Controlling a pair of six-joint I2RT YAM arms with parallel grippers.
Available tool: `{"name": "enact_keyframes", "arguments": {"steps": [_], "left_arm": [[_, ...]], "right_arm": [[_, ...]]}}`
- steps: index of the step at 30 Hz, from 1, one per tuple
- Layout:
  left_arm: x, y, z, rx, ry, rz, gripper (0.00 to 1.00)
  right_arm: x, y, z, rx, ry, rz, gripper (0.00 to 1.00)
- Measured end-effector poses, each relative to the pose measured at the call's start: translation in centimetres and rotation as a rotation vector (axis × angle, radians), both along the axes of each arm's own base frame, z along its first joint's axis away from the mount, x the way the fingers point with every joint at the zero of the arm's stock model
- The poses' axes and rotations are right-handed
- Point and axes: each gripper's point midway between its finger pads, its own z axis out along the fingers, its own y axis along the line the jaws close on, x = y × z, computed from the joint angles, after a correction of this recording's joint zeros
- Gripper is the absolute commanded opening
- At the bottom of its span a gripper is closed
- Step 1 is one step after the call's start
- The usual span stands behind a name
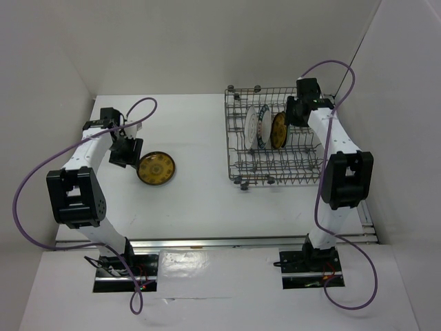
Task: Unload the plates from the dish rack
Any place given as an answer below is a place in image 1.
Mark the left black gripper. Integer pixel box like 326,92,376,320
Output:
107,134,143,170

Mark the yellow patterned plate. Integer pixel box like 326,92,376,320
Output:
270,112,287,150
136,151,176,186

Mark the white plate blue rim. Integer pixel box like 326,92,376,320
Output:
256,104,271,149

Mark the white plate with rings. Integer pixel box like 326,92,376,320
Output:
244,106,258,150

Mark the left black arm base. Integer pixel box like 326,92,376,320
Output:
84,253,159,293

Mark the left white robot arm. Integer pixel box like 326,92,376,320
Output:
46,108,143,275

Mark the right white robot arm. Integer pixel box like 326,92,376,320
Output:
285,77,373,270

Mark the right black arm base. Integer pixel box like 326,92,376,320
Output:
273,249,345,290

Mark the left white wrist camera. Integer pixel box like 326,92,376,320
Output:
120,121,142,139

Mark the grey wire dish rack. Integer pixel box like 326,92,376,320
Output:
224,85,323,190

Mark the aluminium front rail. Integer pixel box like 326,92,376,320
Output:
54,235,378,251

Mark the aluminium side rail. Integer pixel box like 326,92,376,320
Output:
323,93,379,242

